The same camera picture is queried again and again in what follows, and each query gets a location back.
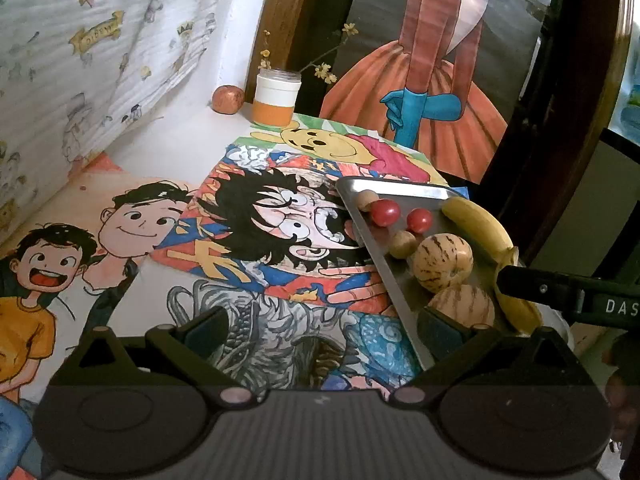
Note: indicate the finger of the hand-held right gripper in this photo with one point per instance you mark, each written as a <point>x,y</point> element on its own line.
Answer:
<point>540,287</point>

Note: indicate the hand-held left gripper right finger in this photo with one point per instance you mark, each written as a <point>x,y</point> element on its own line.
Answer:
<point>440,330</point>

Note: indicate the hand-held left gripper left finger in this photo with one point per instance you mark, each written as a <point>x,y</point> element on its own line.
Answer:
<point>207,327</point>

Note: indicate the yellow banana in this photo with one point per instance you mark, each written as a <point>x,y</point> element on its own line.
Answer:
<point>517,310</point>
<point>480,225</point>

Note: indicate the orange striped pepino melon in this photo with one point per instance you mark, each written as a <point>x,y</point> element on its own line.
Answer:
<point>462,305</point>

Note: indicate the pale striped pepino melon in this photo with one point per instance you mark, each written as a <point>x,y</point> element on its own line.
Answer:
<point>442,262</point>

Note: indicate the brown longan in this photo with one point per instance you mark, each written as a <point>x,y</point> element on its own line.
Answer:
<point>404,244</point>
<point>367,200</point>

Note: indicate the red tomato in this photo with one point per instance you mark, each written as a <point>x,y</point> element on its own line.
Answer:
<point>385,212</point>
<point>419,220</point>

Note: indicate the metal tray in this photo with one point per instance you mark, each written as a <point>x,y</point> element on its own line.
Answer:
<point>430,195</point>

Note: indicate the person's right hand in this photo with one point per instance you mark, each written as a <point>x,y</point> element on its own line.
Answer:
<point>622,405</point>

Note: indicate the reddish brown round fruit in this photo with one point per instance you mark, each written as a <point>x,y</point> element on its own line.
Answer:
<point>228,100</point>

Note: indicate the white jar with orange band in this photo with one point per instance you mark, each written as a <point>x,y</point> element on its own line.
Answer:
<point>276,100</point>

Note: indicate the white printed blanket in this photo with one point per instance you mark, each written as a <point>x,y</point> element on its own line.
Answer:
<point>75,85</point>

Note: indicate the yellow flower twig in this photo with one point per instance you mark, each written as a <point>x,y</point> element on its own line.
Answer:
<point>325,71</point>

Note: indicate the dark curved wooden frame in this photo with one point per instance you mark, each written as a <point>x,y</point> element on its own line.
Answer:
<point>560,110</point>

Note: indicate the wall poster with orange dress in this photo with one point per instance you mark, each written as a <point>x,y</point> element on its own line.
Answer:
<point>440,90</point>

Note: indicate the brown wooden post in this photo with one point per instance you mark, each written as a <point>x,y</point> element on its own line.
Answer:
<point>280,20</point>

